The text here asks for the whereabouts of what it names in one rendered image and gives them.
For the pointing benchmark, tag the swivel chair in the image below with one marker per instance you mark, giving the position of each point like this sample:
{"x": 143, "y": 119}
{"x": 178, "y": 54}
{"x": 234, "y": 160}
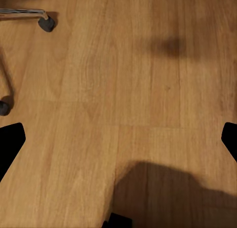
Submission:
{"x": 45, "y": 23}

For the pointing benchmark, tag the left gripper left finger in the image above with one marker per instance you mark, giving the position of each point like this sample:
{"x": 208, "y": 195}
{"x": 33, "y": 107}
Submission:
{"x": 12, "y": 138}

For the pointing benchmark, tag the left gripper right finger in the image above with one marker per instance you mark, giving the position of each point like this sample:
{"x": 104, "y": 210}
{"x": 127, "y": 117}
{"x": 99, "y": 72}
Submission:
{"x": 229, "y": 138}

